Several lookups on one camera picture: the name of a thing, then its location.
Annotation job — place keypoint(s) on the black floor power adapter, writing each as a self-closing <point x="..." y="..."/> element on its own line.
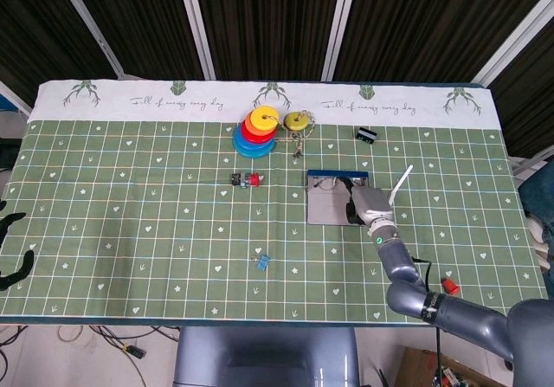
<point x="135" y="352"/>

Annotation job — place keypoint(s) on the grey-blue robot body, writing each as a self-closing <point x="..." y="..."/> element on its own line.
<point x="264" y="356"/>

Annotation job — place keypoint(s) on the brown cardboard box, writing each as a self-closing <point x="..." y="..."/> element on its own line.
<point x="417" y="367"/>

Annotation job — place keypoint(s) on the wire-frame eyeglasses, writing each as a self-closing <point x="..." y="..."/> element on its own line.
<point x="324" y="182"/>

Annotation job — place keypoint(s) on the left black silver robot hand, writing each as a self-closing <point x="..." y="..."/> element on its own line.
<point x="13" y="274"/>

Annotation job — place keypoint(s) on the small red cap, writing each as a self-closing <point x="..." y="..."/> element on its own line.
<point x="451" y="286"/>

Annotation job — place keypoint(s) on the blue binder clip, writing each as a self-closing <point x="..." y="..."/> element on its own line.
<point x="262" y="262"/>

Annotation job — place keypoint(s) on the white aluminium partition post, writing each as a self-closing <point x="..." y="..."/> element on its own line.
<point x="91" y="25"/>
<point x="342" y="23"/>
<point x="197" y="25"/>
<point x="515" y="36"/>

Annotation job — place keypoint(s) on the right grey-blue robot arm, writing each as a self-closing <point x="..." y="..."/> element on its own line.
<point x="463" y="317"/>

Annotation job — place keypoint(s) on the white plastic strip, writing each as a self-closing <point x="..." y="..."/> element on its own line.
<point x="402" y="181"/>

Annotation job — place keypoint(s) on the black and silver rectangular block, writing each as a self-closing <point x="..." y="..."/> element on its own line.
<point x="366" y="135"/>

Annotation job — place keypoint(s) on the blue chair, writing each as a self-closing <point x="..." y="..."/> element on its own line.
<point x="539" y="188"/>

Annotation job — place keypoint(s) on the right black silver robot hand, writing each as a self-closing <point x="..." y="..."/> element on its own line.
<point x="372" y="205"/>

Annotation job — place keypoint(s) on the green grid tablecloth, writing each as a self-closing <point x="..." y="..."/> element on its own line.
<point x="151" y="196"/>

